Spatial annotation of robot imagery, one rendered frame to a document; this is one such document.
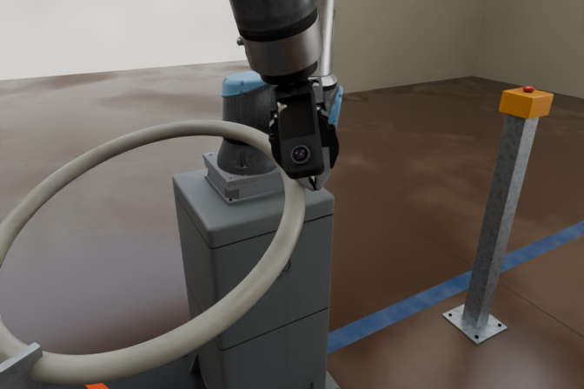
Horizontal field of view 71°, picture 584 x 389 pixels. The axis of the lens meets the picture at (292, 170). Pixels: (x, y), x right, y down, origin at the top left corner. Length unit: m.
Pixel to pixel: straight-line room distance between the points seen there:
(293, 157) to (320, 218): 0.80
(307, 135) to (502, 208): 1.42
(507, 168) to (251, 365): 1.16
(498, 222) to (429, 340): 0.61
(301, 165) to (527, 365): 1.76
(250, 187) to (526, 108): 1.00
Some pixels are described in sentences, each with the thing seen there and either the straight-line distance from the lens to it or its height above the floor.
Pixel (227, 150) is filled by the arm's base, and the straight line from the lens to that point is 1.21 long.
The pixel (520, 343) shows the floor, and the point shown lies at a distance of 2.19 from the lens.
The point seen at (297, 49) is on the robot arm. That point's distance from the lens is 0.45.
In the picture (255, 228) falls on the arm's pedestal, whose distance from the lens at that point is 1.14.
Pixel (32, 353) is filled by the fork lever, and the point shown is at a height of 1.06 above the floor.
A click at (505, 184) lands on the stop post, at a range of 1.78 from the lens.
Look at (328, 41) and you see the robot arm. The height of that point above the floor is 1.30.
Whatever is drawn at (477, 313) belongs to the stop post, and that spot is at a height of 0.09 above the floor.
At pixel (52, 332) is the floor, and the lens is 2.27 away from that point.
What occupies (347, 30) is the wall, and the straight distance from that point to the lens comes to 6.08.
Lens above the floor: 1.42
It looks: 24 degrees down
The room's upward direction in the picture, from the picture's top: straight up
